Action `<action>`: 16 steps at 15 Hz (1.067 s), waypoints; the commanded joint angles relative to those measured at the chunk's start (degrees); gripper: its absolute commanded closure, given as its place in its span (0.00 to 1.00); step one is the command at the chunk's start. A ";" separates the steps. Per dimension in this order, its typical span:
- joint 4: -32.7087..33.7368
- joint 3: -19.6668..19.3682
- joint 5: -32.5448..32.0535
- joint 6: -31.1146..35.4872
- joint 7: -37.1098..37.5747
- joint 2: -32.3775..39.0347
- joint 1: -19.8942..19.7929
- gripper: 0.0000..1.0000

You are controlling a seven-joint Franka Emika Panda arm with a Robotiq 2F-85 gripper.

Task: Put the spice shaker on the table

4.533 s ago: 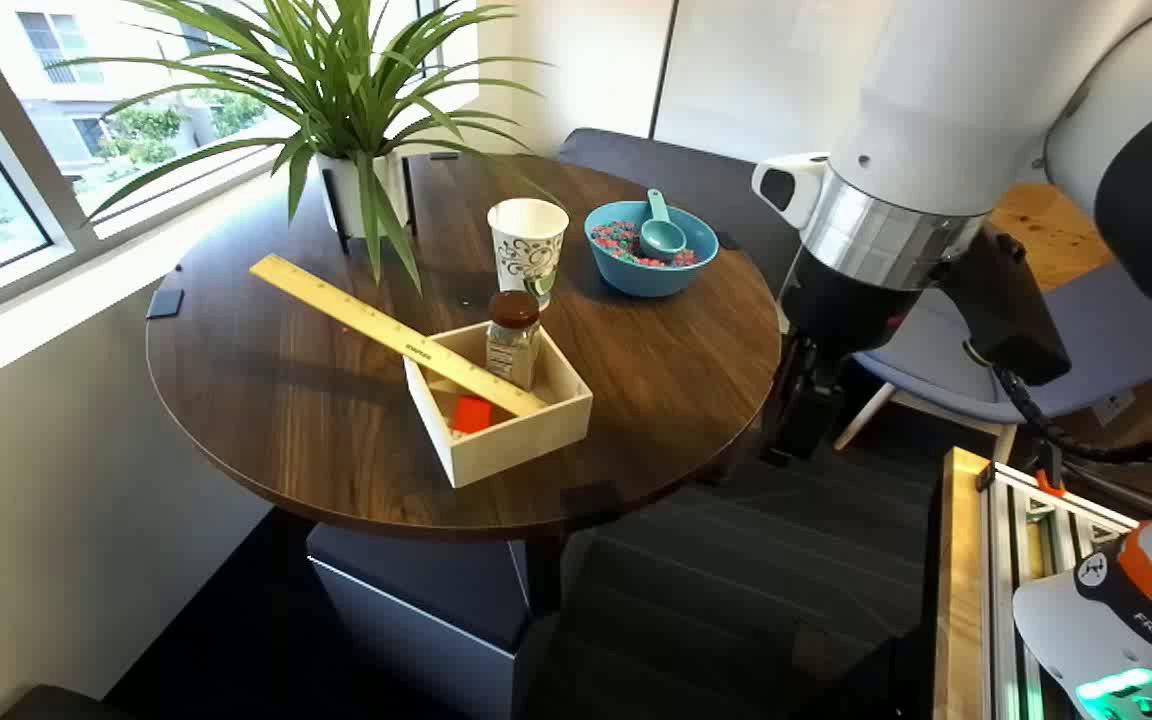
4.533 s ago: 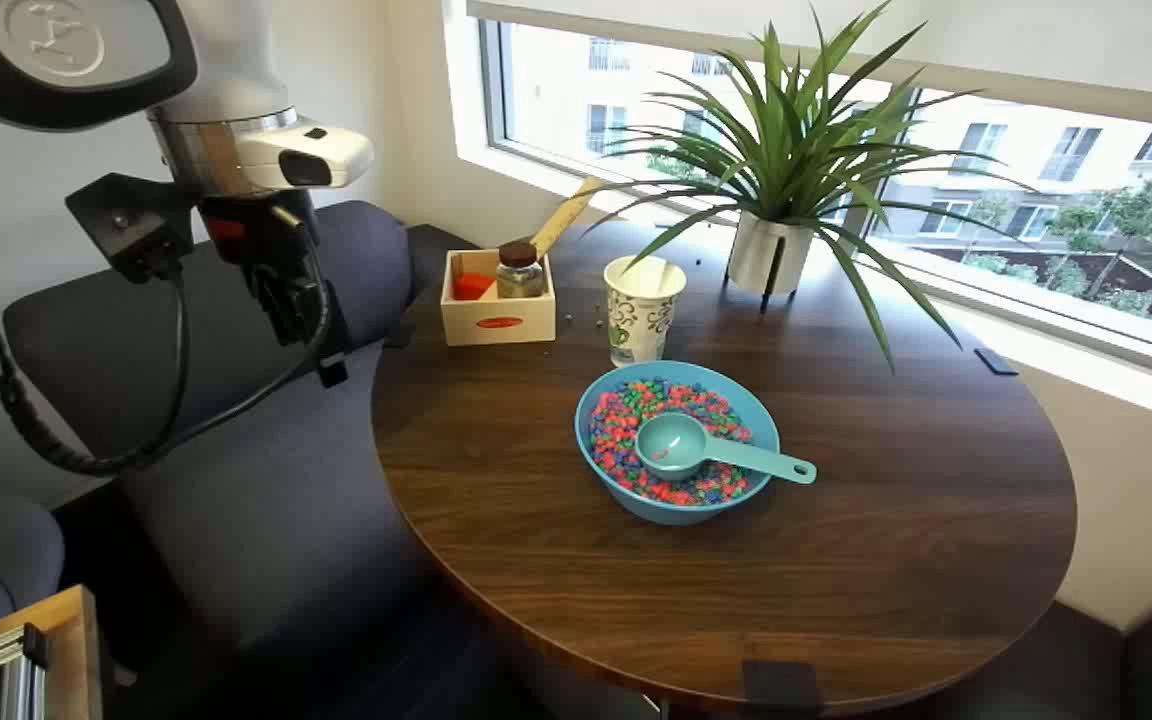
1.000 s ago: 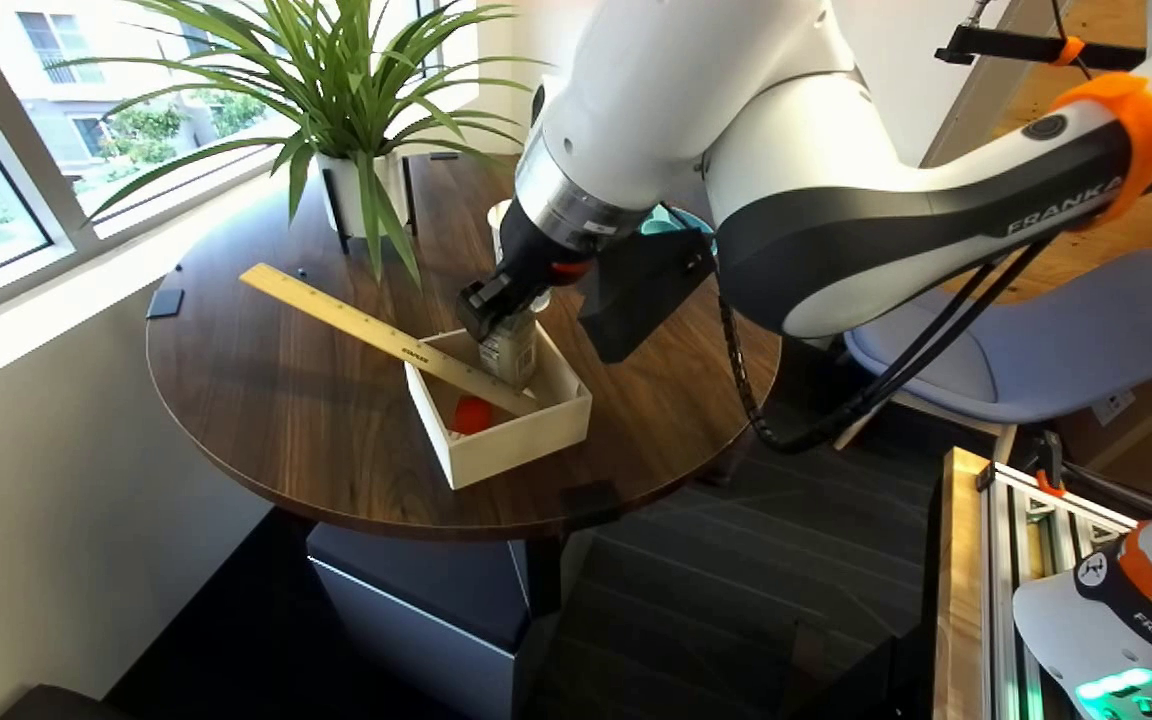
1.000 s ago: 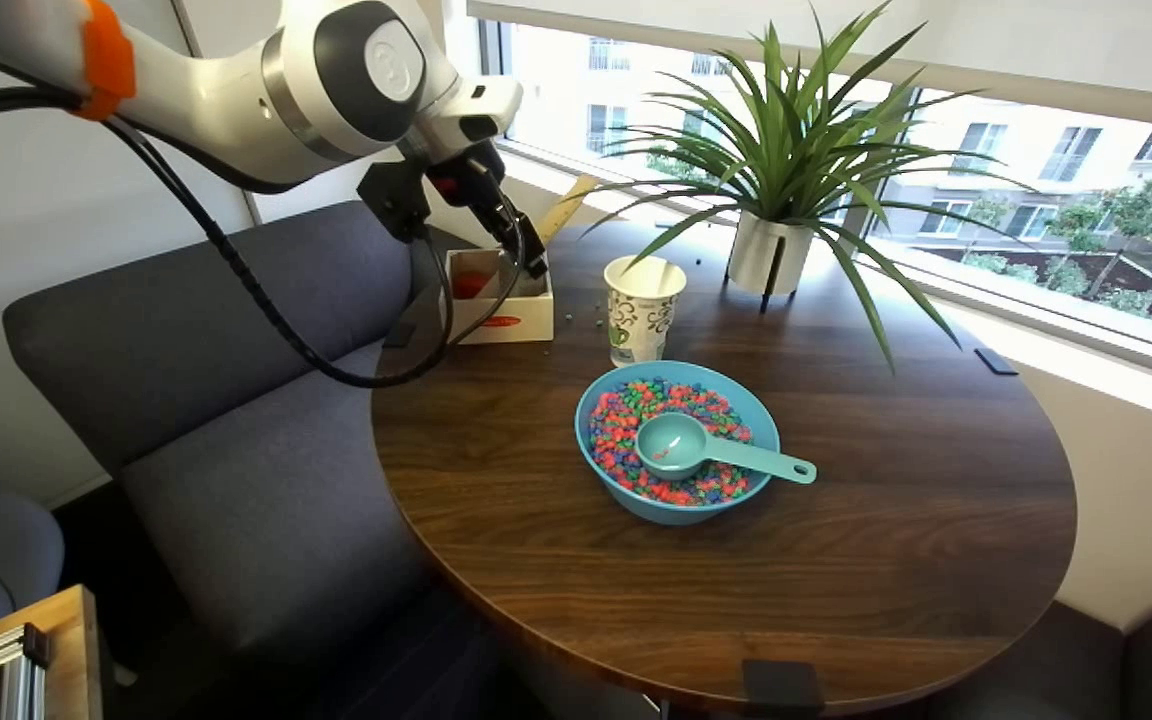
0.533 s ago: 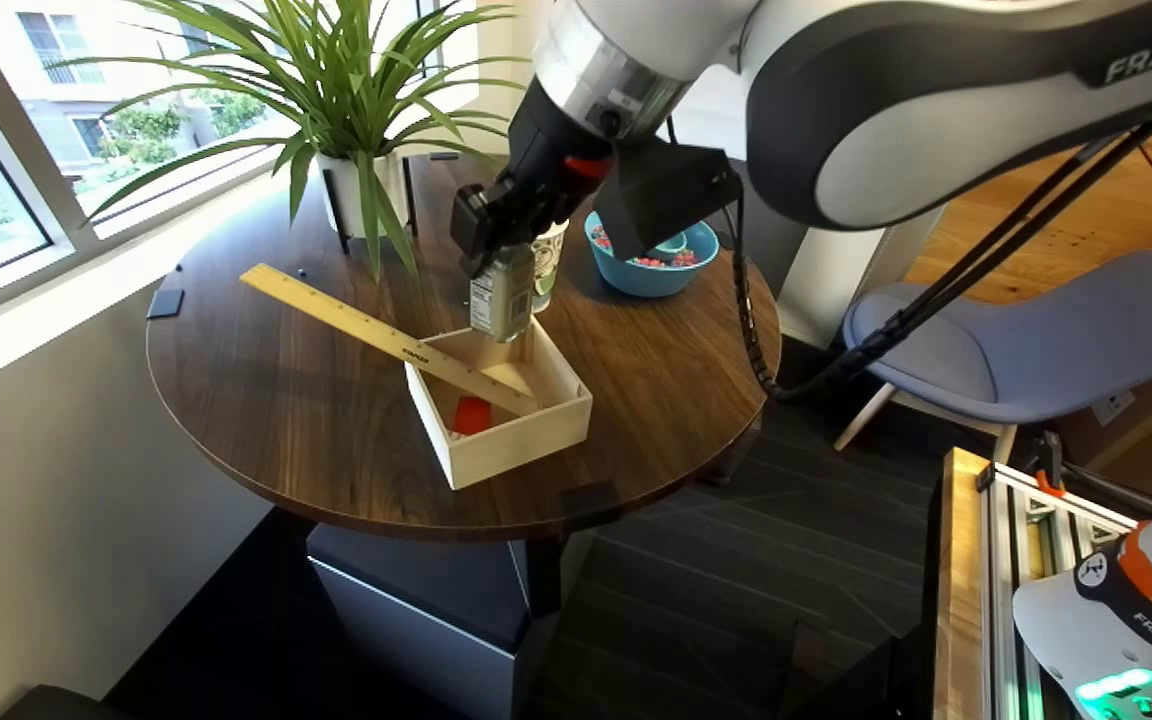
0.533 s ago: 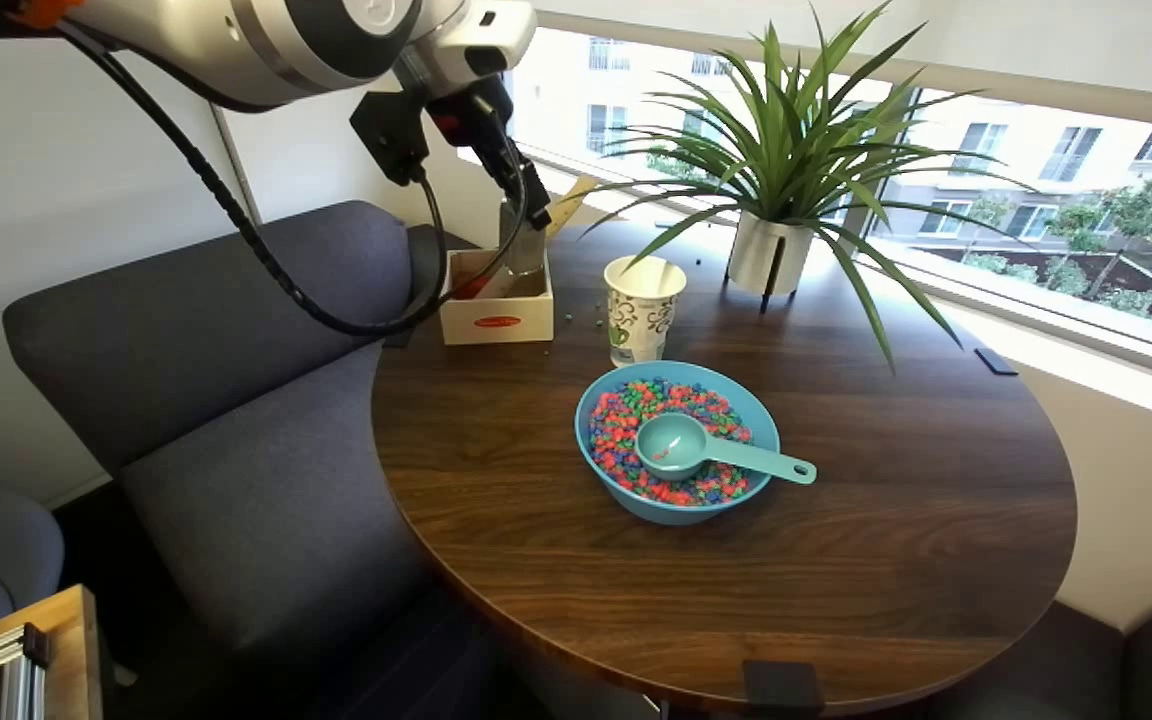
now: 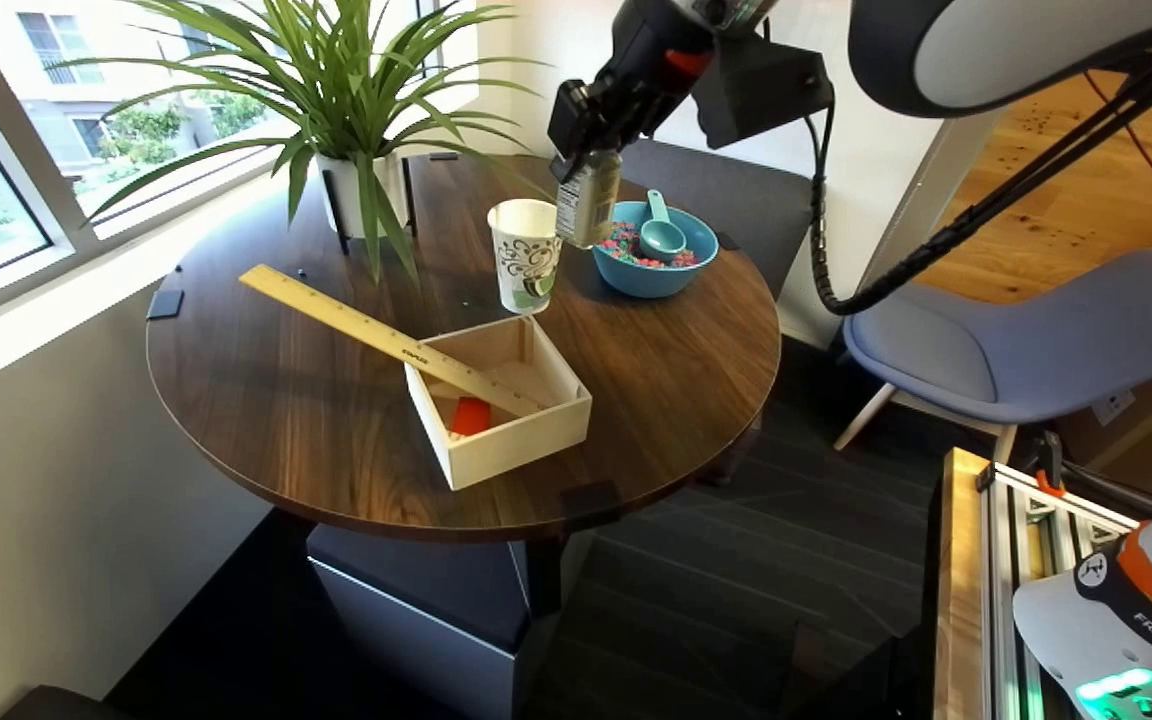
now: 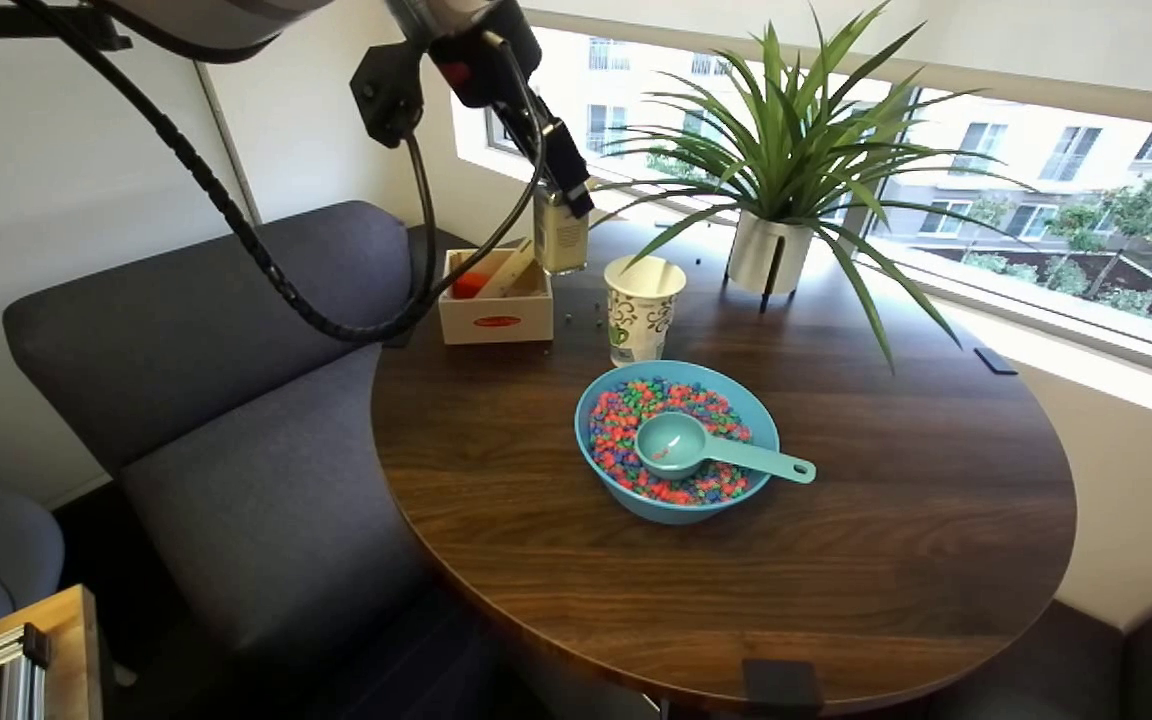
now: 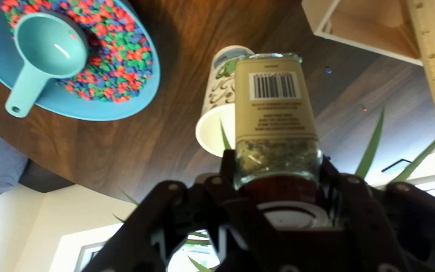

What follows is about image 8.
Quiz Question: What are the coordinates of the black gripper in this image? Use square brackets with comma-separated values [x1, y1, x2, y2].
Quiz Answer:
[424, 0, 599, 223]

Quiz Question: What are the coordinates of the glass spice shaker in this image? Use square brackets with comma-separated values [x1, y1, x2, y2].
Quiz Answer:
[531, 185, 597, 280]

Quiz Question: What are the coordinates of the white wooden box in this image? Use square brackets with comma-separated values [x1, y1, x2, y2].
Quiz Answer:
[437, 240, 559, 353]

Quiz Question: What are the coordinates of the floral paper cup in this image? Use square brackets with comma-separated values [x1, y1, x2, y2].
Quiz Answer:
[599, 252, 691, 373]

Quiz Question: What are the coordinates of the white plant pot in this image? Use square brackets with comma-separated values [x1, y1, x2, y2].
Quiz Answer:
[726, 208, 819, 305]

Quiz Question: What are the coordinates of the green spiky plant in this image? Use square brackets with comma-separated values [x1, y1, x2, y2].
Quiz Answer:
[592, 0, 1047, 373]

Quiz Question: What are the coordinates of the colourful cereal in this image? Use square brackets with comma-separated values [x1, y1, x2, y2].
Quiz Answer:
[584, 374, 759, 508]

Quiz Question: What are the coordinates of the blue bowl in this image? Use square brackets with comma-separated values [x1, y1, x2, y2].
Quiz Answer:
[567, 356, 784, 527]

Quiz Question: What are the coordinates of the teal measuring spoon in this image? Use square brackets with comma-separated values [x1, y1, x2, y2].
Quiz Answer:
[631, 407, 819, 488]

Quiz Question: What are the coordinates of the gray sofa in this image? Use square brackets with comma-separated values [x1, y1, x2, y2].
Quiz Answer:
[0, 196, 471, 670]

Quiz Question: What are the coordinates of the white window sill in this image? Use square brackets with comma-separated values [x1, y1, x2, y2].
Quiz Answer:
[450, 131, 1152, 437]

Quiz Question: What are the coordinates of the black table edge clip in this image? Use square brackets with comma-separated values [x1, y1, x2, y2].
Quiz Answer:
[742, 655, 829, 712]

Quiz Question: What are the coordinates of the wooden shelf unit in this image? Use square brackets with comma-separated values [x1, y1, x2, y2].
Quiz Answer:
[0, 580, 107, 720]

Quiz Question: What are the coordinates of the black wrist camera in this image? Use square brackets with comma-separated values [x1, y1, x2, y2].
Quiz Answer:
[348, 34, 431, 150]

